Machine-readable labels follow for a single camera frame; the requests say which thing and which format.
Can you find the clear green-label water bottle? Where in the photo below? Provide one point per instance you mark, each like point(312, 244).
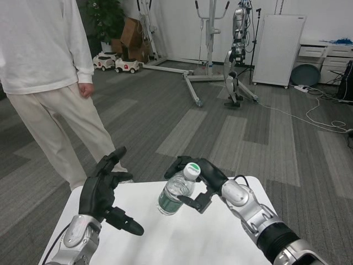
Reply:
point(168, 203)

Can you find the humanoid robot on stand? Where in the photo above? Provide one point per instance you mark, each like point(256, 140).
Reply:
point(211, 36)

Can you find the black equipment case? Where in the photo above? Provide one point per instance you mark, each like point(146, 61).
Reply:
point(347, 82)

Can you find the white toy car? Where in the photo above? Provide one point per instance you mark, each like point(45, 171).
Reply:
point(104, 63)
point(127, 66)

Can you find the round dark grey disc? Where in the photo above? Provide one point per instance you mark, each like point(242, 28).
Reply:
point(306, 76)

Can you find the white power strip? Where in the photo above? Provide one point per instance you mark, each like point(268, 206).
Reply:
point(301, 88)

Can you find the green potted plant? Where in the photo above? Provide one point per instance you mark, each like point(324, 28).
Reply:
point(104, 16)

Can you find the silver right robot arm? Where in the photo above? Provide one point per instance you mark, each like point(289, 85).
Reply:
point(237, 193)

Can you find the person in white clothes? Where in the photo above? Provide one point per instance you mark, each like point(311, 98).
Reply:
point(38, 41)

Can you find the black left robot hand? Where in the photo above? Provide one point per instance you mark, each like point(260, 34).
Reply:
point(95, 196)

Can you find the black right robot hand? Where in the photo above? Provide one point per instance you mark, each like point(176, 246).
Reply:
point(213, 176)

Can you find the hanging silver humanoid robot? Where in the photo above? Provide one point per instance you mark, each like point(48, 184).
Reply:
point(230, 82)

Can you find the black tripod stand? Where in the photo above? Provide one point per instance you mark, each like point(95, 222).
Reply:
point(255, 41)

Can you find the brown cardboard box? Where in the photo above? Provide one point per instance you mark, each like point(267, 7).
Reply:
point(138, 53)

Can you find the white drawer cabinet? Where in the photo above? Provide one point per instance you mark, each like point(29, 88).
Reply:
point(311, 51)

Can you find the white cabinet on wheels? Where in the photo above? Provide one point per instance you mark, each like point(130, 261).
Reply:
point(278, 49)

